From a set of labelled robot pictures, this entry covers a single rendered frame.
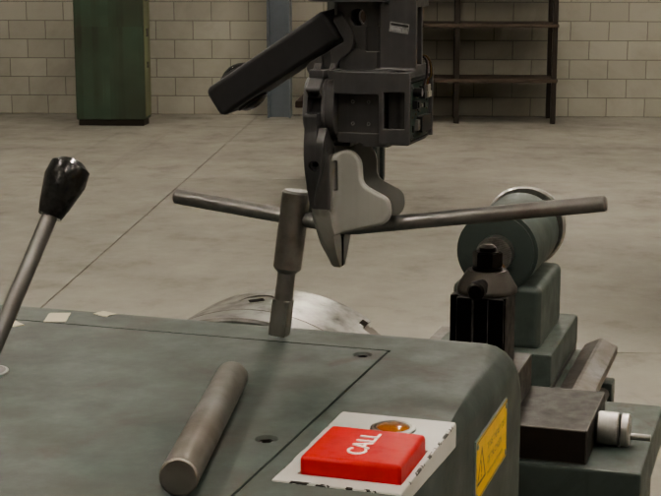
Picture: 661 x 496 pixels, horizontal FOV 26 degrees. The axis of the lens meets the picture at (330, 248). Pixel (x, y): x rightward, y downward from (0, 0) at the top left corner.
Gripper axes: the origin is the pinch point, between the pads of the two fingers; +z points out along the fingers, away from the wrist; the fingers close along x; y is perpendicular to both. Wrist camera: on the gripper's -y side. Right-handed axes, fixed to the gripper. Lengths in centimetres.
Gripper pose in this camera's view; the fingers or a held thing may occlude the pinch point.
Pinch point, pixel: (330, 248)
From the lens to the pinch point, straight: 109.8
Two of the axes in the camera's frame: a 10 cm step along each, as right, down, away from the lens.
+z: 0.0, 9.8, 1.9
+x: 3.1, -1.8, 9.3
